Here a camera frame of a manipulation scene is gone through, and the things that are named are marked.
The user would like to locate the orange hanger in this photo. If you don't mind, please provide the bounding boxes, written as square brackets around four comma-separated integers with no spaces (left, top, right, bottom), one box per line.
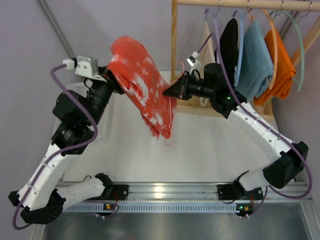
[240,9,278,90]

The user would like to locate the orange trousers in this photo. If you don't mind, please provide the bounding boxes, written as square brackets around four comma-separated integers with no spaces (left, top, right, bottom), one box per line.
[254,30,296,106]

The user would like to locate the aluminium corner frame post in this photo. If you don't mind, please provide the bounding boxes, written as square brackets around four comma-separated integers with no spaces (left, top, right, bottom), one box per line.
[35,0,75,58]

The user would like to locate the wooden clothes rack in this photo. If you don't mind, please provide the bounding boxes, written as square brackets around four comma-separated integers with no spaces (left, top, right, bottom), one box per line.
[171,0,320,117]

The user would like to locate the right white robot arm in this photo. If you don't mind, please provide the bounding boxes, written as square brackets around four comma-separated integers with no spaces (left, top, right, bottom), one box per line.
[162,63,309,200]

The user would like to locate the pink wire hanger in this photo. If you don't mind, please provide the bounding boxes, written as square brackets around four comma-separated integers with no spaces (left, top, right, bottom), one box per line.
[163,61,186,147]

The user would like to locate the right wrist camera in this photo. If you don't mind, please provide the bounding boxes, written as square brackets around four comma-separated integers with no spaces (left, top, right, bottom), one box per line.
[186,51,203,74]

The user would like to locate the white plastic basket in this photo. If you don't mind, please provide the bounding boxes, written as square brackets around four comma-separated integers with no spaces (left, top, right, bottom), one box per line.
[66,82,89,97]

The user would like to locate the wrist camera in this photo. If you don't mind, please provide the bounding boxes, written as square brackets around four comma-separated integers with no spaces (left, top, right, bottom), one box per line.
[62,55,99,79]
[186,51,203,74]

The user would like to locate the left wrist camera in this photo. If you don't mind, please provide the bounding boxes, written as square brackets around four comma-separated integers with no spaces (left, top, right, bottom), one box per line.
[62,55,99,79]

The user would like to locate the red white patterned trousers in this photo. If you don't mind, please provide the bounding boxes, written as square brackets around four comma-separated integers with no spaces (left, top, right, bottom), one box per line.
[107,36,177,139]

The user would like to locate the green hanger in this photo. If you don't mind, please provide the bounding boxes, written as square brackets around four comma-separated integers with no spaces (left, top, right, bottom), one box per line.
[269,11,305,92]

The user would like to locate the purple cable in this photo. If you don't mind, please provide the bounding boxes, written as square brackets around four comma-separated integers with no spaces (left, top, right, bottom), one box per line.
[12,63,121,230]
[197,32,313,218]

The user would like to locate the purple hanger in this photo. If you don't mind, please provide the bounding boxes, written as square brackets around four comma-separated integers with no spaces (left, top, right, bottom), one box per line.
[204,8,220,51]

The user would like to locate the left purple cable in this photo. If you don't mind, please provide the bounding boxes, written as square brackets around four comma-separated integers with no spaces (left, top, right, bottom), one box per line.
[12,63,121,230]

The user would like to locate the aluminium mounting rail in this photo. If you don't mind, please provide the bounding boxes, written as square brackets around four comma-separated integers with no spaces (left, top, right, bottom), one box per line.
[56,181,311,201]

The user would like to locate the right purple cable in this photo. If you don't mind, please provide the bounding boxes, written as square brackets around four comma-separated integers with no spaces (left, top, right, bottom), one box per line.
[197,32,313,218]

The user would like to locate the light blue trousers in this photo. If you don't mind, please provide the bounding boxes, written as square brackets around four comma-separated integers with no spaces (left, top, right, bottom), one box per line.
[235,21,274,102]

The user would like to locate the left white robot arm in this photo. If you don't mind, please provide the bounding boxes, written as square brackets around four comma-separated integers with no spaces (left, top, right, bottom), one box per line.
[8,64,124,230]

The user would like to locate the grey slotted cable duct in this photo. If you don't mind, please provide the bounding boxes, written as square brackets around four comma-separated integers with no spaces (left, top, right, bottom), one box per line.
[65,202,241,214]

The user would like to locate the beige trousers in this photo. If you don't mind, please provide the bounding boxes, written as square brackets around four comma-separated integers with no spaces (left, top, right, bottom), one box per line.
[199,22,216,79]

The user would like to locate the black trousers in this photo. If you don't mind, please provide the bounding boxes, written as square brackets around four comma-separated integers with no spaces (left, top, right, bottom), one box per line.
[219,18,239,84]

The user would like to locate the blue hanger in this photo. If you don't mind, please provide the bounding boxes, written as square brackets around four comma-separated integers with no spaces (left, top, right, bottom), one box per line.
[232,9,245,88]

